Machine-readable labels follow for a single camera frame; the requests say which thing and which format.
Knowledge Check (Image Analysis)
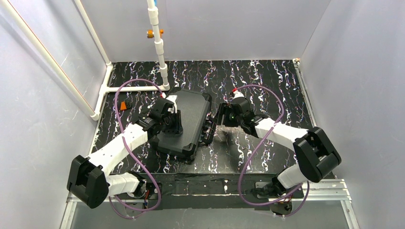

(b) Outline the black poker set case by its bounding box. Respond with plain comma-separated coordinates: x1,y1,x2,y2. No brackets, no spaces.
149,87,212,161

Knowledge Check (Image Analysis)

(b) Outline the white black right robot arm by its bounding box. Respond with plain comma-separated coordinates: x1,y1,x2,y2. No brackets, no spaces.
214,97,341,196

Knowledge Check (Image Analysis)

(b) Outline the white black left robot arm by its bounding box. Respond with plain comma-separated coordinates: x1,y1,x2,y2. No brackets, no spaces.
67,95,182,208

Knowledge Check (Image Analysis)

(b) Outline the small orange black object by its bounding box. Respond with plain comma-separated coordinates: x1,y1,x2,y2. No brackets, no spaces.
119,101,132,111

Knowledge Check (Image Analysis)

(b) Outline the white pvc pipe pole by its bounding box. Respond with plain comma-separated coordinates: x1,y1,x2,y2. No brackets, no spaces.
147,0,170,91

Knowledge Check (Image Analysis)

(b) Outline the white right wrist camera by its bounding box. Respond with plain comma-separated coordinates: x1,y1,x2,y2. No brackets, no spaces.
232,90,245,100

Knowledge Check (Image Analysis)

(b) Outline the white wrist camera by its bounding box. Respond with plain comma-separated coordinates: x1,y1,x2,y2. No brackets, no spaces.
232,90,245,100
166,95,178,114

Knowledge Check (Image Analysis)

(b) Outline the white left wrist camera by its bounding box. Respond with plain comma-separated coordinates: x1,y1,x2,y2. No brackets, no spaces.
166,95,178,114

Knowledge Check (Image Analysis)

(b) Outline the aluminium rail frame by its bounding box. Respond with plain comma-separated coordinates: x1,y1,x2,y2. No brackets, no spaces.
60,58,360,229

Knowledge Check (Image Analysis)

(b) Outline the white pipe frame left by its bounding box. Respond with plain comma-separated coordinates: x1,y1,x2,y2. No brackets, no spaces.
0,0,165,121

